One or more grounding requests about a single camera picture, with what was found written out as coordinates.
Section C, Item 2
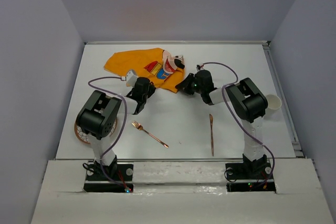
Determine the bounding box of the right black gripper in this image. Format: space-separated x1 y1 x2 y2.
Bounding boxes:
175 72 204 94

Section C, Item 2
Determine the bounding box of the yellow cartoon mouse placemat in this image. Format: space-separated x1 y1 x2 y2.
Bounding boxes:
104 48 185 93

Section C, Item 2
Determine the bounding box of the floral patterned plate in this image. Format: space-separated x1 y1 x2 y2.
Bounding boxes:
73 119 118 145

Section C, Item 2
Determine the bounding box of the white paper cup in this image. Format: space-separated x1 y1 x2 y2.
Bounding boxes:
266 94 282 111

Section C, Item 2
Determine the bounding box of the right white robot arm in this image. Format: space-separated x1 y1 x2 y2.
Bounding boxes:
175 70 268 178

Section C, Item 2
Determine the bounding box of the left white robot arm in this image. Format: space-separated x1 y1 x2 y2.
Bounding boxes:
76 77 156 179

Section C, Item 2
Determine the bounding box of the copper fork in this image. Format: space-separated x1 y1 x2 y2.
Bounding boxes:
132 121 169 148

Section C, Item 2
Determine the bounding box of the copper knife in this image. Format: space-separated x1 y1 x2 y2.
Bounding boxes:
209 114 214 156

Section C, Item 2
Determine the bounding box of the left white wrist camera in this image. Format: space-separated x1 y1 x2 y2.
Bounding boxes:
121 69 138 87

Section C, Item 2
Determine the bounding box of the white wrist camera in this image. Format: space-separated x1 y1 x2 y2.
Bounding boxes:
196 63 204 71
121 69 138 87

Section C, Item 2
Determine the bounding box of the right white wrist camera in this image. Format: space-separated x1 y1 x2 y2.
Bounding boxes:
196 63 204 71

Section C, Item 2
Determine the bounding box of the aluminium table edge rail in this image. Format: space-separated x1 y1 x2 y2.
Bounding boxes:
53 156 307 162

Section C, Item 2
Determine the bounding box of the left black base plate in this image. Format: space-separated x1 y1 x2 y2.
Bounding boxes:
82 162 134 193

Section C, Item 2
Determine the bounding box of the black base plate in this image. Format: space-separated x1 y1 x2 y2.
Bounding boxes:
82 162 134 193
224 163 276 193

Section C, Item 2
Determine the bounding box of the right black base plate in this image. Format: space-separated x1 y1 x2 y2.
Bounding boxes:
224 163 276 193

